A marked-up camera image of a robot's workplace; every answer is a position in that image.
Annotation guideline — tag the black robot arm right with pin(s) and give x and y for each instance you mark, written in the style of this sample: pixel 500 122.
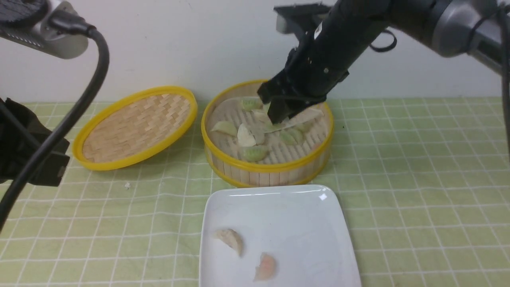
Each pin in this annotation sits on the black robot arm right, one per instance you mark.
pixel 479 28

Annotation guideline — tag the green dumpling back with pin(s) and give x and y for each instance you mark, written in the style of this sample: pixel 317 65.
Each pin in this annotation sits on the green dumpling back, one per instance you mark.
pixel 250 103

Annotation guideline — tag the green dumpling front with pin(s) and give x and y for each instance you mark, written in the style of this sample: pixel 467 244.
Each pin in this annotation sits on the green dumpling front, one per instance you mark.
pixel 254 153

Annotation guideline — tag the white dumpling upper centre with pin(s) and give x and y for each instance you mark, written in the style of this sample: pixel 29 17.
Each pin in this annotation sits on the white dumpling upper centre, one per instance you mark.
pixel 261 116

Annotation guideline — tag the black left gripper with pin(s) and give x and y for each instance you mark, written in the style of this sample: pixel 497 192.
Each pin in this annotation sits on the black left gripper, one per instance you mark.
pixel 21 133

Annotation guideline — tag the beige dumpling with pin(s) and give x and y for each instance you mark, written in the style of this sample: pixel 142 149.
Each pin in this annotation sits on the beige dumpling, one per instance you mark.
pixel 232 239

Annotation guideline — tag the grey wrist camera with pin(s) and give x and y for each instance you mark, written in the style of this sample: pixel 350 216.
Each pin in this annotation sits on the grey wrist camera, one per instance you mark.
pixel 30 23
pixel 298 19

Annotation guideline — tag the green dumpling centre right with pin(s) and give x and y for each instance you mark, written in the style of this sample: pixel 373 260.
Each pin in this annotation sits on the green dumpling centre right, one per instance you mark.
pixel 291 136

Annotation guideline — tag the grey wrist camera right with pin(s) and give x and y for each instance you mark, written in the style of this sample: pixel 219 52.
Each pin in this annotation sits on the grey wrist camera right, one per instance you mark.
pixel 298 19

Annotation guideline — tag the white dumpling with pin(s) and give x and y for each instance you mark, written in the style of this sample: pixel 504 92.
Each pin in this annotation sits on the white dumpling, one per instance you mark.
pixel 245 138
pixel 261 116

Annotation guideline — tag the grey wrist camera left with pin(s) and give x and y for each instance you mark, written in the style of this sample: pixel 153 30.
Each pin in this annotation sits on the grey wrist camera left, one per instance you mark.
pixel 30 23

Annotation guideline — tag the pale green dumpling left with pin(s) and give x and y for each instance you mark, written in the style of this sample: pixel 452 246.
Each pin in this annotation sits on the pale green dumpling left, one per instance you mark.
pixel 225 127

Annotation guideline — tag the pink orange dumpling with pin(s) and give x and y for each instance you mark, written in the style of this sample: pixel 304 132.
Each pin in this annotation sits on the pink orange dumpling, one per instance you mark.
pixel 266 269

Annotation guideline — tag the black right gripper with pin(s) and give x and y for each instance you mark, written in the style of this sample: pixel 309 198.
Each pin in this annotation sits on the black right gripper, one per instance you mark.
pixel 323 57

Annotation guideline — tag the white square plate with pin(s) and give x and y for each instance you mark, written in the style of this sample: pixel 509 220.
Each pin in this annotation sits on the white square plate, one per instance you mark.
pixel 301 226

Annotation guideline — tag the bamboo steamer lid yellow rim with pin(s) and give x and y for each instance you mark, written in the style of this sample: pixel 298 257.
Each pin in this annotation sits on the bamboo steamer lid yellow rim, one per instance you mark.
pixel 135 128

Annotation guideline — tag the bamboo steamer basket yellow rim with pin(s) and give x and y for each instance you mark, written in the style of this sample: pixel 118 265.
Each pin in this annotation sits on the bamboo steamer basket yellow rim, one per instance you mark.
pixel 284 165

